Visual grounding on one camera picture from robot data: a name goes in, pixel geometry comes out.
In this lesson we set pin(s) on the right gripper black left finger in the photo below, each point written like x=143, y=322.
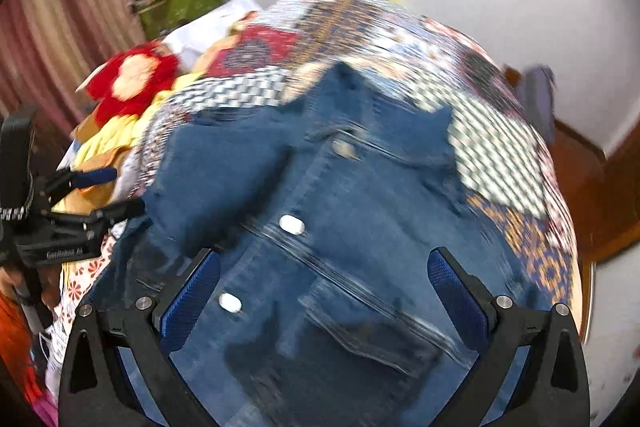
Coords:
x=94, y=387

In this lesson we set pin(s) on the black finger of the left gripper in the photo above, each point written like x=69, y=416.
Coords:
x=98, y=221
x=64, y=181

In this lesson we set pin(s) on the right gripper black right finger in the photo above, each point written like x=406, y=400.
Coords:
x=552, y=389

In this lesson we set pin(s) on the blue denim jacket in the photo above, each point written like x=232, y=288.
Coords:
x=323, y=212

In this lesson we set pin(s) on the yellow orange fleece blanket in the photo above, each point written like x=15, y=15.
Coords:
x=109, y=147

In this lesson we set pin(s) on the red and cream plush blanket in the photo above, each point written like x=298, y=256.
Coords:
x=126, y=84

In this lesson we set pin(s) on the white pillow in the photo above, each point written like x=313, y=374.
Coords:
x=190, y=41

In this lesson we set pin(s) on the striped pink curtain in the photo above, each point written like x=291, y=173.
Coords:
x=48, y=48

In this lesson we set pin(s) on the green storage box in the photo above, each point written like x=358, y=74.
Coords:
x=161, y=17

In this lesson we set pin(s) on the patchwork patterned bedspread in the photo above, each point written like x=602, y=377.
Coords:
x=276, y=54

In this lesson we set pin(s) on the purple grey cloth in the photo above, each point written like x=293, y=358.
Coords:
x=535, y=92

